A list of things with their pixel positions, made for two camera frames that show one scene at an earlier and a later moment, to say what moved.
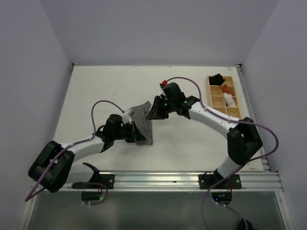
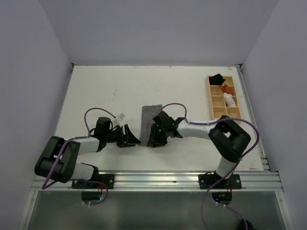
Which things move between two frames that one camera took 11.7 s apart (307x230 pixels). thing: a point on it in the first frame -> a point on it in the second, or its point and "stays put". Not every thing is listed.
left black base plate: (103, 181) stays put
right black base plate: (206, 181) stays put
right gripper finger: (152, 114) -> (151, 141)
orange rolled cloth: (225, 89) stays put
